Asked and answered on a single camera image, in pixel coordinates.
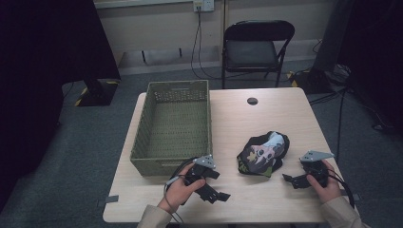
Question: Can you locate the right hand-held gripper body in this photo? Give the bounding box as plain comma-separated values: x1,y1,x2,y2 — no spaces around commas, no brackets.
298,149,336,188

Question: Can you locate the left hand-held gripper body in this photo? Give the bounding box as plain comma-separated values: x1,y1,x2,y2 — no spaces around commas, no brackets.
182,154,221,195

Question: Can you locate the black cartoon print cloth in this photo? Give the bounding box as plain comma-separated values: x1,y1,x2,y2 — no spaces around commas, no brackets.
236,130,291,179

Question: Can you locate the green woven basket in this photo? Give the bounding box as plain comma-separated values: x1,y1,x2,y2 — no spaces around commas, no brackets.
129,79,213,178

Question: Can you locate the person's left hand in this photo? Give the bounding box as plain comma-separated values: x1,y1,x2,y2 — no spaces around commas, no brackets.
157,162,207,214

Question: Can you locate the person's right hand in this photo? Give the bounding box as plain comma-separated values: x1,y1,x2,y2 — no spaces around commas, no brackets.
305,159,343,204

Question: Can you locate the grey tape strip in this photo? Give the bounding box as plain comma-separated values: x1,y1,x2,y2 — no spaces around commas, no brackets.
97,195,120,205
340,189,362,202

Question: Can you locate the black floor box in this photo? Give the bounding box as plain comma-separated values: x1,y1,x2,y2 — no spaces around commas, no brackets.
290,68,335,95

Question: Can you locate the black folding chair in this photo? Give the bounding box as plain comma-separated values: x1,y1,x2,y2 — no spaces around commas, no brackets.
221,19,296,90

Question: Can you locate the dark curtain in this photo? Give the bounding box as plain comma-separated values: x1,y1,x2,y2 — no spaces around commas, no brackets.
336,0,403,136

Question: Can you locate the black stand base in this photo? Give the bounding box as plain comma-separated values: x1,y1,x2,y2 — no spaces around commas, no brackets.
74,78,122,107

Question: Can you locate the black curtain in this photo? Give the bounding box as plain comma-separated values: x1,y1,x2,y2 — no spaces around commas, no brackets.
0,0,122,212

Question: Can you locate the left hand-held gripper cable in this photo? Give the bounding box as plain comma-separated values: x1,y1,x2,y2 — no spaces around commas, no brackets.
163,157,199,224

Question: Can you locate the hand-held gripper cable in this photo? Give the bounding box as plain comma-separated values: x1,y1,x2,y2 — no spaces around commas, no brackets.
163,157,199,224
326,168,356,210

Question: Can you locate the black floor cable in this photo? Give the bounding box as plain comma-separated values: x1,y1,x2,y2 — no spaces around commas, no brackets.
308,85,351,165

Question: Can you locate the right hand-held gripper cable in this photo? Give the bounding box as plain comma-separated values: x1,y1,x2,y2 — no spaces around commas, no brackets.
326,168,356,210

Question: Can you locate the black wall cable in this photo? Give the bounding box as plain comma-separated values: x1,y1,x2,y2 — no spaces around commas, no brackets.
189,6,251,81

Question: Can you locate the grey post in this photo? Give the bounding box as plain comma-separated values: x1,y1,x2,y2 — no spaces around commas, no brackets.
312,0,351,74

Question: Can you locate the white wall socket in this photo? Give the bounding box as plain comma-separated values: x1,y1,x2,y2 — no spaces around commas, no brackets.
193,0,216,13

